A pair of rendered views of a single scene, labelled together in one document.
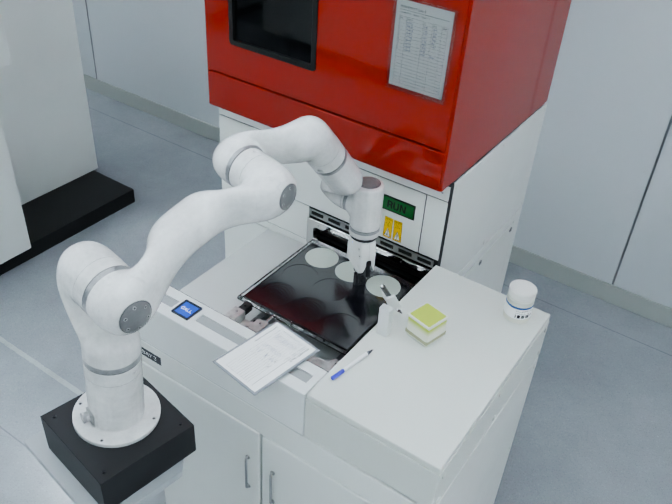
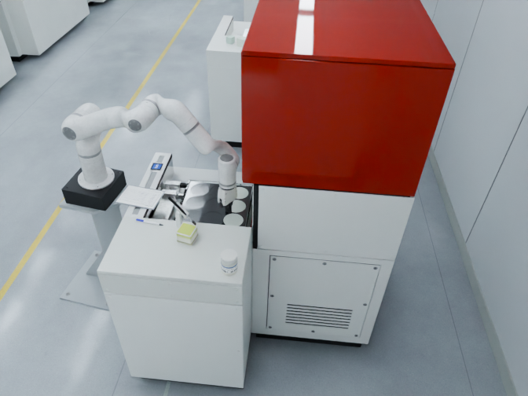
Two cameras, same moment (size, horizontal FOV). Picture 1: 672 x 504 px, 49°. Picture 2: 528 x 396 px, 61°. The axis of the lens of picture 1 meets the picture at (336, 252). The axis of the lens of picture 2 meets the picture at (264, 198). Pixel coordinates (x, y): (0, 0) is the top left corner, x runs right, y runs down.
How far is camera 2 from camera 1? 195 cm
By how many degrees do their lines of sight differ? 48
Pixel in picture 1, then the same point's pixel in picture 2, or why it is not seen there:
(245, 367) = (129, 193)
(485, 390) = (159, 272)
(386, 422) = (118, 245)
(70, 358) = not seen: hidden behind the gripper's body
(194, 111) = not seen: hidden behind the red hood
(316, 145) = (166, 113)
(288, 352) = (145, 201)
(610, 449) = not seen: outside the picture
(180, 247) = (98, 121)
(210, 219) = (111, 117)
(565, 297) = (485, 382)
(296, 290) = (206, 194)
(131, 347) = (83, 149)
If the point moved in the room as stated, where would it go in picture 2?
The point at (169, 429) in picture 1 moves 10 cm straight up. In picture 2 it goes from (96, 193) to (91, 178)
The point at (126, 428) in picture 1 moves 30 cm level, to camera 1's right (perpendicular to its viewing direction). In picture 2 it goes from (88, 182) to (99, 217)
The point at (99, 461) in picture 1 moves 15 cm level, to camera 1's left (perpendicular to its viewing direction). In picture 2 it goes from (71, 184) to (67, 169)
